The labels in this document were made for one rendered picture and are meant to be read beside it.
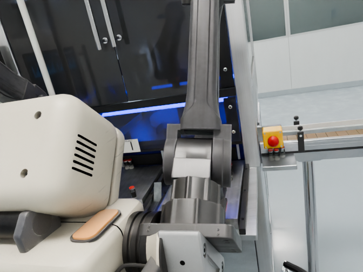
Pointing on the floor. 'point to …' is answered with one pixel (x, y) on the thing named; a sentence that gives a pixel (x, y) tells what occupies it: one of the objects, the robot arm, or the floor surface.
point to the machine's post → (248, 120)
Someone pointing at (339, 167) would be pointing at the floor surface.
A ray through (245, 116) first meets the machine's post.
